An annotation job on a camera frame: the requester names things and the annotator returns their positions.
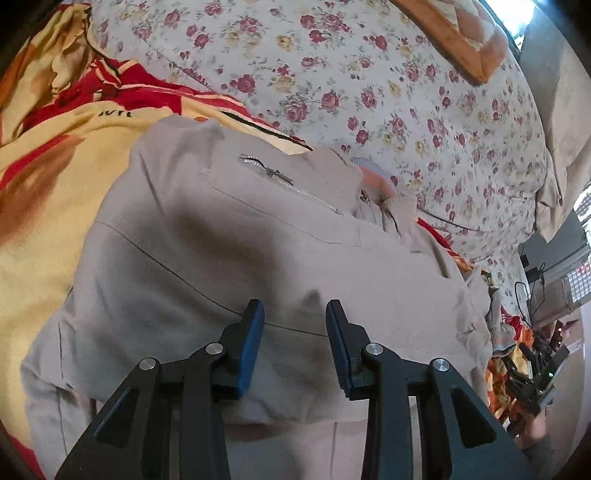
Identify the red yellow printed blanket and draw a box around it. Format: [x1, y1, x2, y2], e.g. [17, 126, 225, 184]
[0, 2, 536, 480]

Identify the orange patterned pillow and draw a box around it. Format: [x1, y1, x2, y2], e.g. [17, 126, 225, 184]
[392, 0, 509, 86]

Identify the beige zip jacket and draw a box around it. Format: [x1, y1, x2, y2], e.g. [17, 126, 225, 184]
[21, 115, 513, 480]

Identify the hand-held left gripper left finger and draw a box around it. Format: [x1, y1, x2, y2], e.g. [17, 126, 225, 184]
[54, 299, 265, 480]

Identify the beige cloth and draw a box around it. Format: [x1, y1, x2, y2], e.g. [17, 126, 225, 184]
[519, 28, 591, 243]

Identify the floral bed sheet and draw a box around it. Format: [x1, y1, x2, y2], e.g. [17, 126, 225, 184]
[88, 0, 561, 333]

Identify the black cable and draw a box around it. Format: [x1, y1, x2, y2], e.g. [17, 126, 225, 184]
[515, 263, 548, 324]

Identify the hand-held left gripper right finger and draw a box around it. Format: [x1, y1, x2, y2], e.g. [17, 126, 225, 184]
[326, 300, 539, 480]

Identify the person's right hand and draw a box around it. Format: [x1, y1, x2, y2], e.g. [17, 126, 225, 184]
[521, 408, 552, 450]

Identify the bright window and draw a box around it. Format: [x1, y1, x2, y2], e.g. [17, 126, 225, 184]
[480, 0, 539, 42]

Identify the person's right forearm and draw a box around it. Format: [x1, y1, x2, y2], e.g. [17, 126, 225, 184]
[522, 434, 571, 480]

